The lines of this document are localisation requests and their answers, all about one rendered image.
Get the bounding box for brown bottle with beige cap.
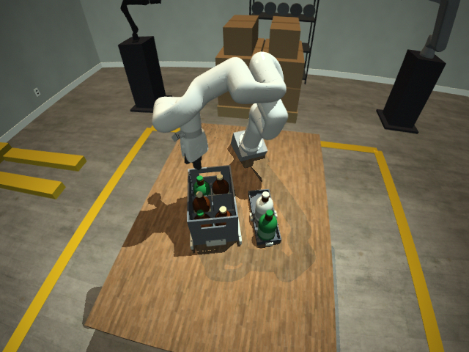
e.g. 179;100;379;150
213;174;229;195
193;191;212;213

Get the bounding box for brown bottle with green cap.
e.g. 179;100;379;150
193;210;213;227

